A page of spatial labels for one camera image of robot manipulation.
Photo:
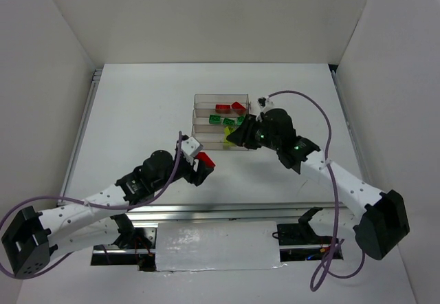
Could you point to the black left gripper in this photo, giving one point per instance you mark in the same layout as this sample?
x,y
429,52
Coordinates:
x,y
194,172

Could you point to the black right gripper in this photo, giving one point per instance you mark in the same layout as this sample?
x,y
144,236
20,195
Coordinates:
x,y
248,135

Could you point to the lime and red lego block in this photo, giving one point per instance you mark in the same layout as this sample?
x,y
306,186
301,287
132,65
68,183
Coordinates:
x,y
202,156

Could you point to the lime lego brick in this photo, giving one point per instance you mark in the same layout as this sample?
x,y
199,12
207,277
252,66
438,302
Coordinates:
x,y
227,131

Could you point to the small green square lego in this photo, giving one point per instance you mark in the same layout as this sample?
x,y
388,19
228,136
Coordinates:
x,y
240,120

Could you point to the green lego brick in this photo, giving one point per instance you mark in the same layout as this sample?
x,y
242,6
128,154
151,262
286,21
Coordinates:
x,y
229,122

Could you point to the red lego brick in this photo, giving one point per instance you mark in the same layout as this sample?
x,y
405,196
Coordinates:
x,y
238,106

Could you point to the green rounded lego half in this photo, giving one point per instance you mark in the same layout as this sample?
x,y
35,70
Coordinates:
x,y
214,119

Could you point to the red and green lego piece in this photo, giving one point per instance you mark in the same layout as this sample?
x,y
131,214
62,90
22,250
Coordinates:
x,y
222,108

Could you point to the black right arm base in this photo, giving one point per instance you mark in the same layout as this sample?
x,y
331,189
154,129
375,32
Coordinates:
x,y
300,235

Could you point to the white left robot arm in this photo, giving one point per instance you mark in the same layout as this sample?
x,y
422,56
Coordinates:
x,y
37,241

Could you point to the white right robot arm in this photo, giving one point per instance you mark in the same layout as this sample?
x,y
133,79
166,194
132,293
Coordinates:
x,y
383,220

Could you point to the white foam board cover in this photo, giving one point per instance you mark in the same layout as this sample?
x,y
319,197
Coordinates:
x,y
231,245

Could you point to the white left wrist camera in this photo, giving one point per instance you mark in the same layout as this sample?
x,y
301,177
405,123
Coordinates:
x,y
190,148

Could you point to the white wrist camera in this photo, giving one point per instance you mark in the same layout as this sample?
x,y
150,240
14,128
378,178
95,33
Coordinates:
x,y
265,104
190,148

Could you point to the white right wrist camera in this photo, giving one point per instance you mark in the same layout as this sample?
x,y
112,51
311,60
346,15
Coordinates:
x,y
265,104

